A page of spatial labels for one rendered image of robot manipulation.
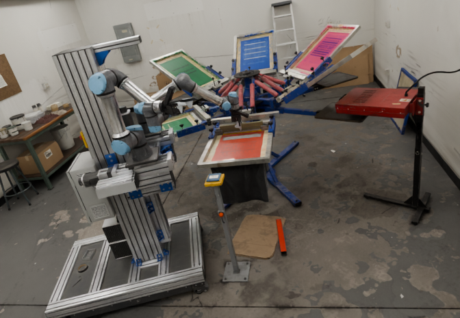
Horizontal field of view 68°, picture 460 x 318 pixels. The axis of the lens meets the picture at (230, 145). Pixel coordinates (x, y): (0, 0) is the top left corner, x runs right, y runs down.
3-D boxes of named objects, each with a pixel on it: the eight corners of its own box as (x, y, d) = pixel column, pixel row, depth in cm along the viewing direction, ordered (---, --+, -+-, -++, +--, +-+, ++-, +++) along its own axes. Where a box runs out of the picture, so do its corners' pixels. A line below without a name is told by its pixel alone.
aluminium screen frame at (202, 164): (270, 163, 261) (269, 158, 259) (198, 169, 274) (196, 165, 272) (274, 122, 330) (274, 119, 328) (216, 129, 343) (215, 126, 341)
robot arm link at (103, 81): (140, 146, 230) (114, 67, 207) (129, 157, 218) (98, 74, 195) (126, 147, 234) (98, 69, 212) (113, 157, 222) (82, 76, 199)
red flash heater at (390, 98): (424, 100, 298) (424, 87, 293) (409, 121, 268) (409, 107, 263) (354, 97, 337) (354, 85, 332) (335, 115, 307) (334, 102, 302)
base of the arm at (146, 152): (130, 163, 234) (126, 150, 230) (133, 153, 248) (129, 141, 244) (152, 157, 235) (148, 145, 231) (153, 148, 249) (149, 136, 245)
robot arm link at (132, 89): (109, 73, 224) (167, 121, 227) (98, 78, 215) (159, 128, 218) (116, 60, 218) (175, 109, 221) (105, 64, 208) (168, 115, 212)
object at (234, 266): (248, 282, 283) (225, 184, 242) (222, 282, 287) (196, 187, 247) (250, 262, 302) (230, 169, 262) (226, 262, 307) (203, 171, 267)
